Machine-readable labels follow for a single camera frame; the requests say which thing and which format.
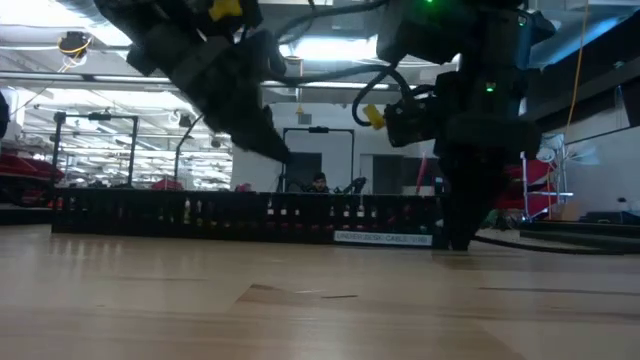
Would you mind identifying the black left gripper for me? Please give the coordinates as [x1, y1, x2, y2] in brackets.
[125, 29, 292, 165]

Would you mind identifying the white multi-head floor lamp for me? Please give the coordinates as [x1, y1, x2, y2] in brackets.
[534, 132, 601, 221]

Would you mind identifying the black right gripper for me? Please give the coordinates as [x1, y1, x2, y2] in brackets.
[433, 69, 544, 251]

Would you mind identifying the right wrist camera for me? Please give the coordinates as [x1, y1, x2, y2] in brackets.
[383, 93, 451, 149]

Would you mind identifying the metal wire shelf rack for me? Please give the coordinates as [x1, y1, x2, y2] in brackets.
[504, 149, 576, 224]

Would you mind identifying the black ceiling-hung device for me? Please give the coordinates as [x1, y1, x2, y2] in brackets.
[56, 29, 94, 69]

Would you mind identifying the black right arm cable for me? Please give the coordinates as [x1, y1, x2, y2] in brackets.
[262, 62, 437, 127]

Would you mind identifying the yellow hanging cable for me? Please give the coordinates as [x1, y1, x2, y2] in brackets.
[563, 0, 592, 144]

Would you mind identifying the black raceway cover strip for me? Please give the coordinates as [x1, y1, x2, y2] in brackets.
[518, 228, 640, 256]

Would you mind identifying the black slotted cable raceway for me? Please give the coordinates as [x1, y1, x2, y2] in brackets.
[51, 186, 451, 248]

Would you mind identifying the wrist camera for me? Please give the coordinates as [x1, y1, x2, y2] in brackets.
[383, 93, 451, 149]
[238, 28, 288, 94]

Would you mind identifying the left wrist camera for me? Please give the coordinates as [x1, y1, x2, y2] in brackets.
[238, 28, 288, 94]

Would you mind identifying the black office desk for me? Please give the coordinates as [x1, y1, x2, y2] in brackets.
[579, 209, 640, 225]

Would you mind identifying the black gantry frame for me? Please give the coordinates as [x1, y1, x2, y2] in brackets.
[280, 125, 356, 194]
[51, 110, 141, 190]

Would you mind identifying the black aluminium table frame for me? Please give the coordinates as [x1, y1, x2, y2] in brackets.
[0, 202, 640, 237]

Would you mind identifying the person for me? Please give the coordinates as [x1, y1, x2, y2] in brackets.
[303, 171, 332, 194]

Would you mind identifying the yellow cable tag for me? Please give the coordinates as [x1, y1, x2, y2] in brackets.
[361, 103, 387, 131]
[207, 0, 245, 22]

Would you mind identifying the cardboard box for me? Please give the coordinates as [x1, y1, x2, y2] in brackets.
[548, 201, 585, 223]

